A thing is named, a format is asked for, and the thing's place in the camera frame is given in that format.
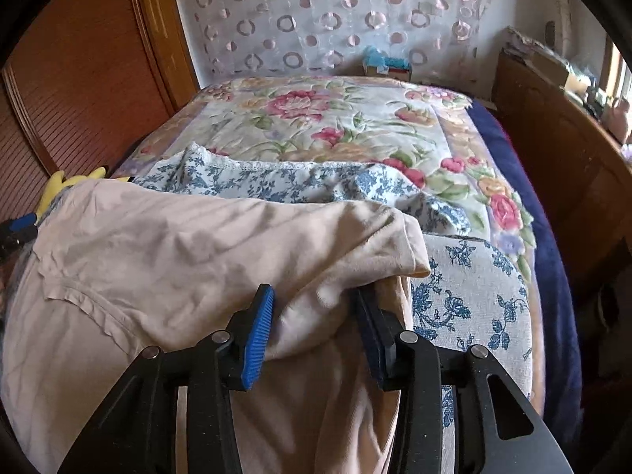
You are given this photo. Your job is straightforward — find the floral quilt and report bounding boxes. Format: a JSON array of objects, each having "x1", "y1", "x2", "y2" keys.
[{"x1": 113, "y1": 75, "x2": 544, "y2": 406}]

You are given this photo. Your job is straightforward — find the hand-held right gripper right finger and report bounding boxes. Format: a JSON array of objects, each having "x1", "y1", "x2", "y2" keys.
[{"x1": 353, "y1": 286, "x2": 576, "y2": 474}]

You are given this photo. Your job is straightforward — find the beige printed T-shirt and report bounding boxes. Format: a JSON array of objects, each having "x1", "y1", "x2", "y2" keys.
[{"x1": 0, "y1": 178, "x2": 433, "y2": 474}]

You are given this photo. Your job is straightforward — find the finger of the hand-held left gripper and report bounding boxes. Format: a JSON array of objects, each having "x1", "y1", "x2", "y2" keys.
[{"x1": 0, "y1": 214, "x2": 39, "y2": 258}]

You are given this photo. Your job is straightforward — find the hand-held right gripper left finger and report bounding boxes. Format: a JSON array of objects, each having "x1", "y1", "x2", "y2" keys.
[{"x1": 58, "y1": 284, "x2": 275, "y2": 474}]

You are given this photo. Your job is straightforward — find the circle-patterned wall cloth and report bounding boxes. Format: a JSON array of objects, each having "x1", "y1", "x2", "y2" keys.
[{"x1": 168, "y1": 0, "x2": 499, "y2": 87}]

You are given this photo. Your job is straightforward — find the blue floral bed sheet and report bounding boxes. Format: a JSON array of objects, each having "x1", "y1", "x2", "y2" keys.
[{"x1": 133, "y1": 142, "x2": 534, "y2": 474}]

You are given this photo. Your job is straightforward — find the wooden sideboard cabinet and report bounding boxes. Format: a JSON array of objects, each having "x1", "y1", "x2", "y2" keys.
[{"x1": 494, "y1": 47, "x2": 632, "y2": 302}]

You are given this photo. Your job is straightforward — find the small cardboard box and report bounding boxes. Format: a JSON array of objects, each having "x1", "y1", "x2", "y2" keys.
[{"x1": 363, "y1": 56, "x2": 413, "y2": 79}]

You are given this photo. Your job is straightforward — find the pink bottle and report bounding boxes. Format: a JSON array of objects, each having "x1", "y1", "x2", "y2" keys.
[{"x1": 609, "y1": 99, "x2": 631, "y2": 139}]

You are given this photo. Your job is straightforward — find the yellow plush toy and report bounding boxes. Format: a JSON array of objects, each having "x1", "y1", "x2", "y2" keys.
[{"x1": 38, "y1": 167, "x2": 132, "y2": 213}]

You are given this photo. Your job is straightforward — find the flat cardboard box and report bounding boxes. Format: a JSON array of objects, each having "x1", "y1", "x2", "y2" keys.
[{"x1": 530, "y1": 52, "x2": 571, "y2": 87}]

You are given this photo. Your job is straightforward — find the wooden slatted wardrobe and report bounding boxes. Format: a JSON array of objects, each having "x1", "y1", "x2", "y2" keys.
[{"x1": 0, "y1": 0, "x2": 201, "y2": 228}]

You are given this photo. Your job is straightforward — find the blue plastic bag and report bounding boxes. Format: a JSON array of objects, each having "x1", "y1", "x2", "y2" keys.
[{"x1": 363, "y1": 45, "x2": 410, "y2": 70}]

